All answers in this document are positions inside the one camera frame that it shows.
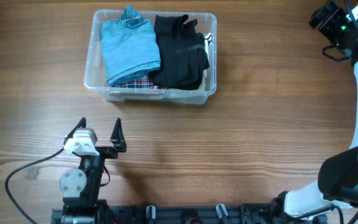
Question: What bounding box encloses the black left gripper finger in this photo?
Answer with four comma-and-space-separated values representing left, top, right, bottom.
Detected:
63, 117, 86, 144
110, 118, 126, 148

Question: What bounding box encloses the red plaid shirt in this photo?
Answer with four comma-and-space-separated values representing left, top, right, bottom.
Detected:
113, 75, 165, 90

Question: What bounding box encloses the blue garment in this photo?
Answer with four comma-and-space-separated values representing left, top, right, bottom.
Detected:
100, 5, 161, 85

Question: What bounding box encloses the cream garment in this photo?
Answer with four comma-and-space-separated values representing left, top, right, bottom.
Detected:
169, 77, 206, 91

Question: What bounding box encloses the black garment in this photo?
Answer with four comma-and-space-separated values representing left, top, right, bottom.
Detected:
150, 14, 209, 90

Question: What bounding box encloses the white garment with green tag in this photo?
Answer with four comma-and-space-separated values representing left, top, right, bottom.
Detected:
202, 32, 214, 78

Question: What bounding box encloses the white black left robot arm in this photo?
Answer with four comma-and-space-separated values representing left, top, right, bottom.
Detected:
51, 118, 127, 224

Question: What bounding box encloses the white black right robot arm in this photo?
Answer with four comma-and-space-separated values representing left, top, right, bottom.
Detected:
258, 1, 358, 223

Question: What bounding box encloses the clear plastic storage container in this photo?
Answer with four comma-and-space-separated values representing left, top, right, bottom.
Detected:
83, 9, 218, 105

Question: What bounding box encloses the black left camera cable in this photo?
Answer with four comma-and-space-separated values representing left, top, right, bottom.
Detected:
4, 146, 67, 224

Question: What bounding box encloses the black camera cable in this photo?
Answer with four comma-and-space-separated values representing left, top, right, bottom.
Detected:
4, 146, 67, 224
321, 0, 358, 63

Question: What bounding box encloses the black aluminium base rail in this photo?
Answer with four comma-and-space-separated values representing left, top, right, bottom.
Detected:
50, 204, 328, 224

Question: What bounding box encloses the black right camera cable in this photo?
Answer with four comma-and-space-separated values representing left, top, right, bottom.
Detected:
321, 0, 358, 63

